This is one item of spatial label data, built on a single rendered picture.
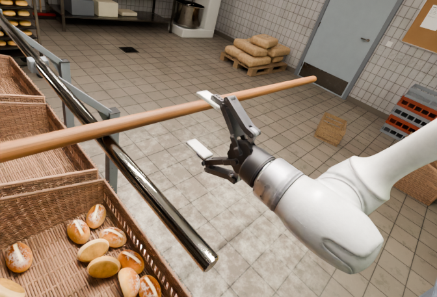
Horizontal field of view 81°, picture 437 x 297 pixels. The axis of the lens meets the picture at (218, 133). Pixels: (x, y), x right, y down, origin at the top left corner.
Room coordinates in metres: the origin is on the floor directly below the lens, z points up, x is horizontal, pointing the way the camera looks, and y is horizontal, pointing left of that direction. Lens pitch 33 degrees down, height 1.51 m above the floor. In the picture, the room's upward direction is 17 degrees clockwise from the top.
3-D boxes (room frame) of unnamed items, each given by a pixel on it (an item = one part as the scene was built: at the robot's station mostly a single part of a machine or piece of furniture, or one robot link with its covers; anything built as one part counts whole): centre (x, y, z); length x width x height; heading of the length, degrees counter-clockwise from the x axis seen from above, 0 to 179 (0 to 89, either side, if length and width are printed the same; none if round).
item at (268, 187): (0.37, -0.13, 1.20); 0.09 x 0.06 x 0.09; 144
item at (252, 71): (5.13, -0.28, 0.07); 1.20 x 0.80 x 0.14; 144
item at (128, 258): (0.46, 0.16, 0.62); 0.10 x 0.07 x 0.06; 72
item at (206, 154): (0.50, 0.03, 1.13); 0.07 x 0.03 x 0.01; 54
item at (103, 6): (4.76, 2.69, 0.35); 0.50 x 0.36 x 0.24; 56
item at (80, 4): (4.42, 2.93, 0.35); 0.50 x 0.36 x 0.24; 54
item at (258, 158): (0.42, -0.07, 1.20); 0.09 x 0.07 x 0.08; 54
